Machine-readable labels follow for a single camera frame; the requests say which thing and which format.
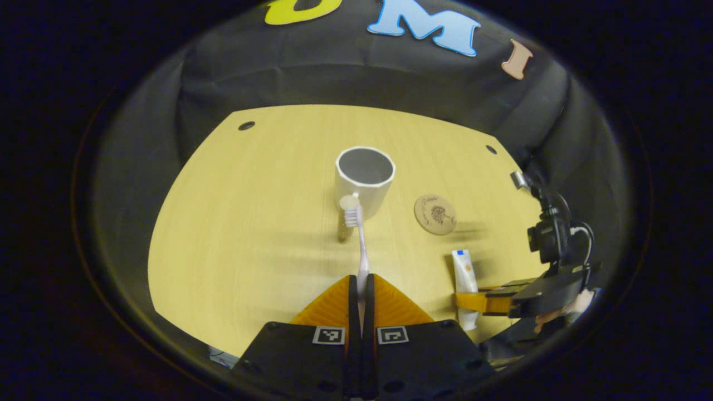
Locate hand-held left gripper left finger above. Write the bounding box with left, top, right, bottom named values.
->
left=233, top=275, right=363, bottom=401

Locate black backdrop cloth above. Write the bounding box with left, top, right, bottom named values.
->
left=92, top=0, right=630, bottom=346

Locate round wooden coaster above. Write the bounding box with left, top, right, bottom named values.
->
left=414, top=193, right=458, bottom=236

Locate white cup with wooden handle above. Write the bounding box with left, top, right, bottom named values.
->
left=335, top=146, right=397, bottom=243

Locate white toothpaste tube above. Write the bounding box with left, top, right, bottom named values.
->
left=451, top=250, right=481, bottom=331

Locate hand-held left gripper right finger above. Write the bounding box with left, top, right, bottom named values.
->
left=362, top=273, right=496, bottom=401

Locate gripper camera cable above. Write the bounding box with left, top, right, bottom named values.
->
left=568, top=221, right=596, bottom=271

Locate pale pink toothbrush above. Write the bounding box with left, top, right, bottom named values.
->
left=343, top=205, right=372, bottom=338

